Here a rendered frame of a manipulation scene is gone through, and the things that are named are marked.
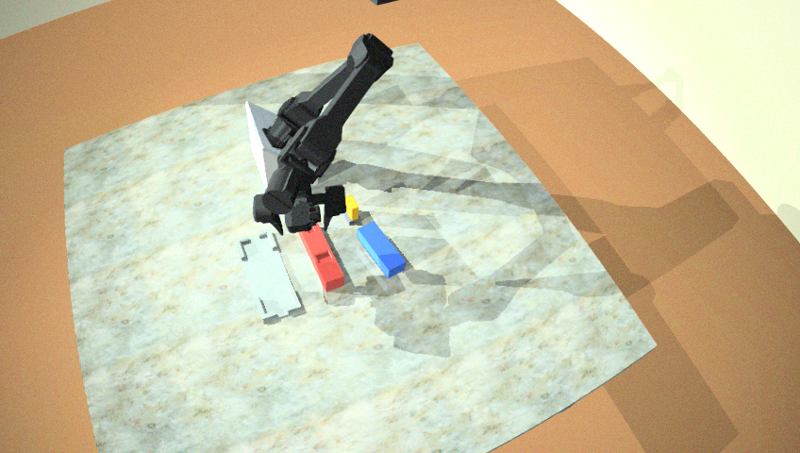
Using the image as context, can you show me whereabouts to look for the blue rectangular plate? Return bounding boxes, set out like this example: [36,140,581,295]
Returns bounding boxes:
[358,222,406,278]

